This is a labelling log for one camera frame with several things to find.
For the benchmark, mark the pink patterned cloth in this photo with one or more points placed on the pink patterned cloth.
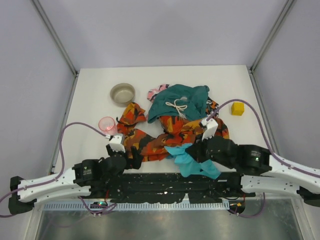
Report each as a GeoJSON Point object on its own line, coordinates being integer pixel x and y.
{"type": "Point", "coordinates": [152, 93]}

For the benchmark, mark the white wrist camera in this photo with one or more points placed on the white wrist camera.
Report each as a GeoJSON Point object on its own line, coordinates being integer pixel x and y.
{"type": "Point", "coordinates": [210, 127]}
{"type": "Point", "coordinates": [116, 142]}

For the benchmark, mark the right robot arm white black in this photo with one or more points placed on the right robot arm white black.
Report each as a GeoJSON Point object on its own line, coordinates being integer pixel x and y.
{"type": "Point", "coordinates": [259, 170]}

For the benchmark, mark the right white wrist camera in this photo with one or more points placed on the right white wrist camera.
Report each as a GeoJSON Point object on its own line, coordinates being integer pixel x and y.
{"type": "Point", "coordinates": [210, 127]}

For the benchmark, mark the beige round bowl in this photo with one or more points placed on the beige round bowl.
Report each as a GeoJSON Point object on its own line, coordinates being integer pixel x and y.
{"type": "Point", "coordinates": [122, 94]}

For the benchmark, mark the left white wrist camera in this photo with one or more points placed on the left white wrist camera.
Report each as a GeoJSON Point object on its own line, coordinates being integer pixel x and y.
{"type": "Point", "coordinates": [116, 142]}

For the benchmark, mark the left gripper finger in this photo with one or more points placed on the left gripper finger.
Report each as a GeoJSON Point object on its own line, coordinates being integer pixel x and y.
{"type": "Point", "coordinates": [111, 152]}
{"type": "Point", "coordinates": [136, 159]}

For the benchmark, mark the yellow cube block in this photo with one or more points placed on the yellow cube block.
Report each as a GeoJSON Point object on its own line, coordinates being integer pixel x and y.
{"type": "Point", "coordinates": [237, 108]}

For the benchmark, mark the right aluminium frame post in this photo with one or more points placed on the right aluminium frame post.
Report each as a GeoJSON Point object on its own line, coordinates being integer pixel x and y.
{"type": "Point", "coordinates": [277, 25]}

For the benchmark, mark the orange camouflage cloth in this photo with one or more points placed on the orange camouflage cloth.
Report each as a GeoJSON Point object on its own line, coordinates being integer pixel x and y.
{"type": "Point", "coordinates": [176, 132]}

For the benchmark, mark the aluminium frame post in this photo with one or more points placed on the aluminium frame post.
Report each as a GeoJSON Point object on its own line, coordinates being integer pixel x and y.
{"type": "Point", "coordinates": [53, 34]}
{"type": "Point", "coordinates": [277, 25]}

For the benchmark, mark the pink transparent plastic cup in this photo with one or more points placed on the pink transparent plastic cup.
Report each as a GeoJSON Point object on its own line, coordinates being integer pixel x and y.
{"type": "Point", "coordinates": [107, 125]}

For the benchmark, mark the light blue cloth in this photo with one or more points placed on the light blue cloth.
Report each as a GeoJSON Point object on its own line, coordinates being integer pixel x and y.
{"type": "Point", "coordinates": [187, 164]}

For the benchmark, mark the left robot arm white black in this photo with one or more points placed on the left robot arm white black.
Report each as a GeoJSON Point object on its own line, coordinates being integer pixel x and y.
{"type": "Point", "coordinates": [89, 178]}

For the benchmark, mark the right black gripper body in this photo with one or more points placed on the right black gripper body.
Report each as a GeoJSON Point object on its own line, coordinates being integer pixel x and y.
{"type": "Point", "coordinates": [199, 147]}

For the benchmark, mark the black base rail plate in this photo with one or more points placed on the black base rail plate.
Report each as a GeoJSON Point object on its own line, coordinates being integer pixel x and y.
{"type": "Point", "coordinates": [169, 188]}

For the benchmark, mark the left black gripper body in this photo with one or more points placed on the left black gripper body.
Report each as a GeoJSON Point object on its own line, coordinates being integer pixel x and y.
{"type": "Point", "coordinates": [124, 156]}

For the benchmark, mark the dark teal drawstring shorts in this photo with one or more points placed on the dark teal drawstring shorts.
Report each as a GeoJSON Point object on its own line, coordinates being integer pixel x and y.
{"type": "Point", "coordinates": [180, 101]}

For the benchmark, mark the left aluminium frame post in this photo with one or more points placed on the left aluminium frame post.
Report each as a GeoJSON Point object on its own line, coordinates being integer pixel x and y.
{"type": "Point", "coordinates": [53, 34]}

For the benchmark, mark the orange black white patterned cloth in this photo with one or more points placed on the orange black white patterned cloth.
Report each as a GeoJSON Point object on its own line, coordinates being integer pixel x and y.
{"type": "Point", "coordinates": [211, 107]}

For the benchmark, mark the white slotted cable duct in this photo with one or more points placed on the white slotted cable duct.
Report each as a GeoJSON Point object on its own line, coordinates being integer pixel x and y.
{"type": "Point", "coordinates": [182, 206]}

